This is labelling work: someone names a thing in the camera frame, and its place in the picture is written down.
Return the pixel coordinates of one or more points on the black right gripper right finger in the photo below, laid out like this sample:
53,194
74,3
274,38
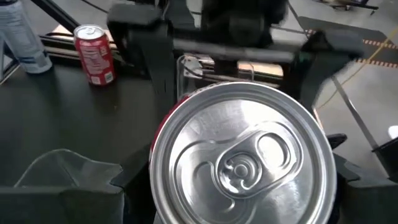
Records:
367,202

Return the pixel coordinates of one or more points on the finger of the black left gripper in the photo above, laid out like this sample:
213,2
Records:
317,62
155,56

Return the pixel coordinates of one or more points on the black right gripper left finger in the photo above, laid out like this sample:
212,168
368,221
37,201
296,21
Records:
62,205

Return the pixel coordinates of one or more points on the red Coca-Cola can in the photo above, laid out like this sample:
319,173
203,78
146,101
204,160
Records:
94,59
242,155

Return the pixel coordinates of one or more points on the white Celsius can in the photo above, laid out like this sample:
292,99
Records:
21,40

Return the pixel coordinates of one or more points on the black mat hazard striped edge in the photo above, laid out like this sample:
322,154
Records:
385,54

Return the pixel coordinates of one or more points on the silver frame strut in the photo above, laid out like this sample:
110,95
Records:
354,115

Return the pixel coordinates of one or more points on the black metal table frame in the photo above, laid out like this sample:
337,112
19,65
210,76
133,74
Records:
56,12

